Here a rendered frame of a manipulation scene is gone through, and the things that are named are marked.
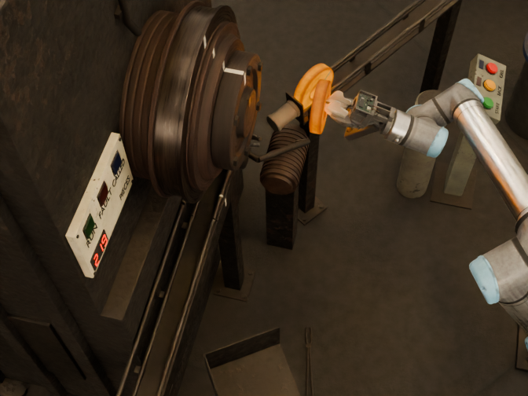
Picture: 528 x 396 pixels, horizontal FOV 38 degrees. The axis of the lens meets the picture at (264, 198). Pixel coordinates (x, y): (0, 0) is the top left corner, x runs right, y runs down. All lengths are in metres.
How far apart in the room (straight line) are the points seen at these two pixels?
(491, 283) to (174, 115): 0.87
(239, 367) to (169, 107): 0.76
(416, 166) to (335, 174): 0.37
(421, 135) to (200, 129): 0.75
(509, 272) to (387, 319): 0.92
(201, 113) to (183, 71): 0.10
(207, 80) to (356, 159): 1.52
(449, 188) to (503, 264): 1.12
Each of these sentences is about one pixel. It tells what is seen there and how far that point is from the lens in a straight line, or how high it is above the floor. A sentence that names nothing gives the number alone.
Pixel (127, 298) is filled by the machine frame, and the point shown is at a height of 0.87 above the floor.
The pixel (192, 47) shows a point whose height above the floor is 1.34.
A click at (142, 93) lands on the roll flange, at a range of 1.66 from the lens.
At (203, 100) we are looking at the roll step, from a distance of 1.65.
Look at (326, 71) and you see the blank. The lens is 2.36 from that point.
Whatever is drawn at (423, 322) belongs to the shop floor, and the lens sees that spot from 2.79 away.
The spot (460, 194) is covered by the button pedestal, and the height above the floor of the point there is 0.02.
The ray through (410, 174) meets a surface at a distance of 2.90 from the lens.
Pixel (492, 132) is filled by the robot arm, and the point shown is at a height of 0.85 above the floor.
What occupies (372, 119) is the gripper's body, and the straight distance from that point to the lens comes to 2.17.
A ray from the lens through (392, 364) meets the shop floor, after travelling 2.72.
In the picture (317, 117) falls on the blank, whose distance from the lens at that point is 2.12.
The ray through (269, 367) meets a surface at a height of 0.60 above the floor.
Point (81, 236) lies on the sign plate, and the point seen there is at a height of 1.21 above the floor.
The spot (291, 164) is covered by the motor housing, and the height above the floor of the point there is 0.52.
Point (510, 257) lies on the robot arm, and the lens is 1.94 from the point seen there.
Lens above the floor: 2.53
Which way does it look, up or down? 58 degrees down
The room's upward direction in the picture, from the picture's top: 2 degrees counter-clockwise
